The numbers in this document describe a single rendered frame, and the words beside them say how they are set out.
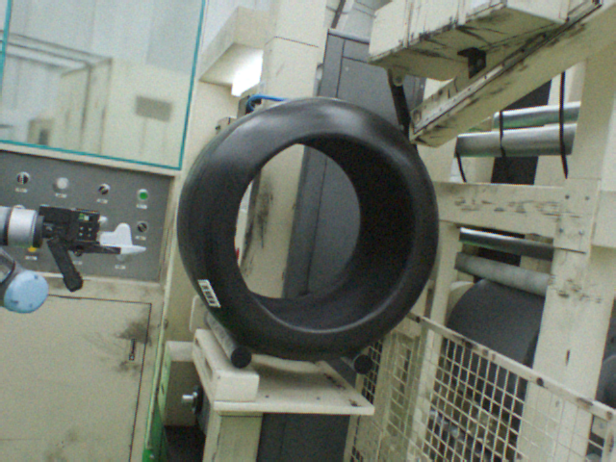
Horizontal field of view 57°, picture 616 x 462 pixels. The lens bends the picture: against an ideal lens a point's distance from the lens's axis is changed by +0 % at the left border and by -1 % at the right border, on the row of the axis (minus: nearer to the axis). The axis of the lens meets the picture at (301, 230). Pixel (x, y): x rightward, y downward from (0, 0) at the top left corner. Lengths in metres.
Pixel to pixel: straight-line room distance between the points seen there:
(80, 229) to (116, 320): 0.72
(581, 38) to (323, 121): 0.50
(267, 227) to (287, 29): 0.53
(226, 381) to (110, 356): 0.75
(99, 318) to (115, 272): 0.15
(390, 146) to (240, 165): 0.32
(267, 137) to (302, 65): 0.49
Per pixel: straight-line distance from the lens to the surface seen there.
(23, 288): 1.11
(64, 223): 1.23
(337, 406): 1.33
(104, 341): 1.91
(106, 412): 1.99
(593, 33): 1.22
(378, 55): 1.60
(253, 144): 1.15
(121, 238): 1.22
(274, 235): 1.57
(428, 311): 1.76
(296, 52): 1.61
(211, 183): 1.15
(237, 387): 1.25
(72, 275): 1.23
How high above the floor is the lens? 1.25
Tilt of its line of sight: 3 degrees down
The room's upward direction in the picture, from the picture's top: 9 degrees clockwise
